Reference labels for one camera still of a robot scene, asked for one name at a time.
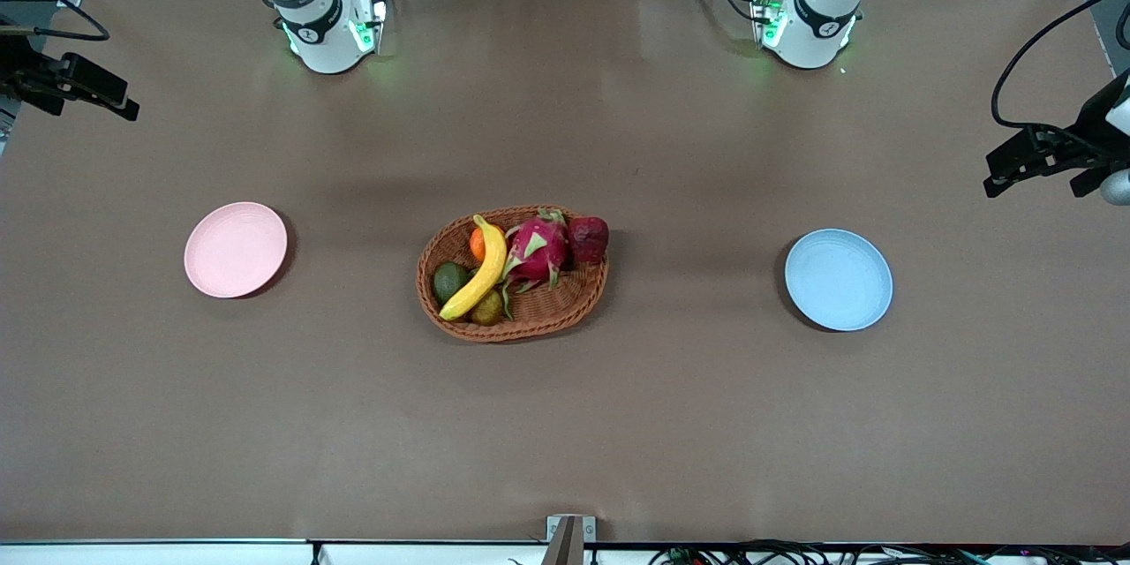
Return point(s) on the dark red apple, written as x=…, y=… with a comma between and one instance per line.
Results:
x=588, y=240

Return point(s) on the green avocado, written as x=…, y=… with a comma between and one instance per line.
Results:
x=448, y=281

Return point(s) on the brown wicker basket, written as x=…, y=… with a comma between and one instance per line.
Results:
x=547, y=313

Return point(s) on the pink dragon fruit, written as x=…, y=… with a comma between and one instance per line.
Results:
x=537, y=252

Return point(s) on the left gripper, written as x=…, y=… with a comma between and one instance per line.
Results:
x=1079, y=144

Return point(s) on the pink plate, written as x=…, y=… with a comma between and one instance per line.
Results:
x=234, y=252

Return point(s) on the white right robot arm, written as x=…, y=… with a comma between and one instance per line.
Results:
x=327, y=44

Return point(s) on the brown-green kiwi fruit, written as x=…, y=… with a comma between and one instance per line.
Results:
x=487, y=309

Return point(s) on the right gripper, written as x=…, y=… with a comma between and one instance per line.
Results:
x=19, y=64

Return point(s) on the blue plate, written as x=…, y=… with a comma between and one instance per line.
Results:
x=839, y=281

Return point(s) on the orange fruit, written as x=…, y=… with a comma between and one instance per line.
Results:
x=477, y=244

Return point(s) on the brown table cover sheet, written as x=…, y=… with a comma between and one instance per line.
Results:
x=565, y=424

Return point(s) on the metal camera post bracket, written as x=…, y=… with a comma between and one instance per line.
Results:
x=556, y=530

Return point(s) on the yellow banana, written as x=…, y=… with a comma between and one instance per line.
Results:
x=484, y=278

